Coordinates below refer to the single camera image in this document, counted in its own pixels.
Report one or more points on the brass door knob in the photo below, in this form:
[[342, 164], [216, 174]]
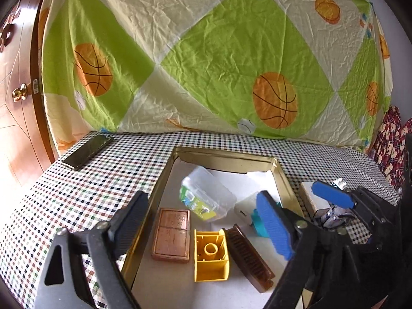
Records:
[[20, 93]]

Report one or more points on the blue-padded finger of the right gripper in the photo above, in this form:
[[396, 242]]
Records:
[[332, 195]]

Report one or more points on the brown rectangular soap bar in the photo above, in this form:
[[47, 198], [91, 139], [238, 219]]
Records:
[[171, 241]]

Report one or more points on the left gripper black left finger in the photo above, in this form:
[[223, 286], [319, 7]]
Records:
[[107, 241]]

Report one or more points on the blue bear toy block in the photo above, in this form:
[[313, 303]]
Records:
[[258, 225]]

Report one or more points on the clear plastic box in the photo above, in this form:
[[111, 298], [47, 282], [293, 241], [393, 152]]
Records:
[[203, 194]]

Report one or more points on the brown wooden door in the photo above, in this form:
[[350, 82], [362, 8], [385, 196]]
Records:
[[26, 149]]

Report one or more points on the basketball-pattern green bedsheet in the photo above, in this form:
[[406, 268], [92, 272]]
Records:
[[312, 70]]

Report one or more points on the yellow face toy block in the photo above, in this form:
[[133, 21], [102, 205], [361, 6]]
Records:
[[210, 256]]

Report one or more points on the gold metal tray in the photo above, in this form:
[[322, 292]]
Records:
[[159, 284]]

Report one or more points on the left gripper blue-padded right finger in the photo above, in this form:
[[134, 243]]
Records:
[[298, 242]]

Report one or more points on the checkered tablecloth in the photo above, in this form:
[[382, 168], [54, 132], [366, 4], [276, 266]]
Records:
[[61, 197]]

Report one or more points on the floral fabric-covered round mirror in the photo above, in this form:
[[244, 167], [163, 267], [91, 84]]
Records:
[[335, 217]]

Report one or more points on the red patterned fabric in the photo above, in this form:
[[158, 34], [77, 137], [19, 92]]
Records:
[[389, 148]]

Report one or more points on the black smartphone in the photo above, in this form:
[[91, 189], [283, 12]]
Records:
[[87, 151]]

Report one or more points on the white small card box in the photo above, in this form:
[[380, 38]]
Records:
[[315, 205]]

